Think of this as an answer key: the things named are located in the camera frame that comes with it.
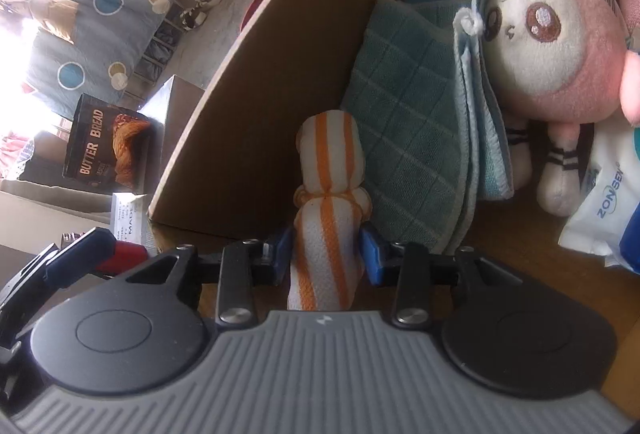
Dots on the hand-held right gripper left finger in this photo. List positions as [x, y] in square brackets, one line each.
[282, 254]

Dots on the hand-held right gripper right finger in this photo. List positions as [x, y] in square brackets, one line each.
[375, 256]

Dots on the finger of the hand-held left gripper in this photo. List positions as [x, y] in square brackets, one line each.
[87, 246]
[25, 289]

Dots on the orange striped towel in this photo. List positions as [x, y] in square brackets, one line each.
[325, 234]

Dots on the teal checkered cloth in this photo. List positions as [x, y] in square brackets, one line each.
[410, 114]

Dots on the light blue cloth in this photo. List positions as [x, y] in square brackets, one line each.
[487, 139]

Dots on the brown cardboard box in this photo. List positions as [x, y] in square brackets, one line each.
[300, 39]

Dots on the blue white wet wipes pack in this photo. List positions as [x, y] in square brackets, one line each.
[610, 194]

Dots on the pink plush toy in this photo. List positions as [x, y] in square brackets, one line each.
[565, 64]

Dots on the red container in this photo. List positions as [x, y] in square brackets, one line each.
[125, 254]

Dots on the white printed box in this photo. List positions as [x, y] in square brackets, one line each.
[127, 219]

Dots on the dark bread box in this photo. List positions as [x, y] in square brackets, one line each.
[100, 144]

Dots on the grey blanket with circles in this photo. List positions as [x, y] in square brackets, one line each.
[115, 29]

